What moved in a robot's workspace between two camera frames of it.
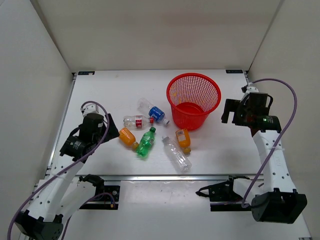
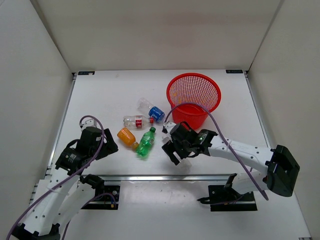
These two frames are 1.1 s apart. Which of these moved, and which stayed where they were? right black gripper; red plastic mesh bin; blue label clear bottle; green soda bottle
Moved: right black gripper
Stayed: red plastic mesh bin; blue label clear bottle; green soda bottle
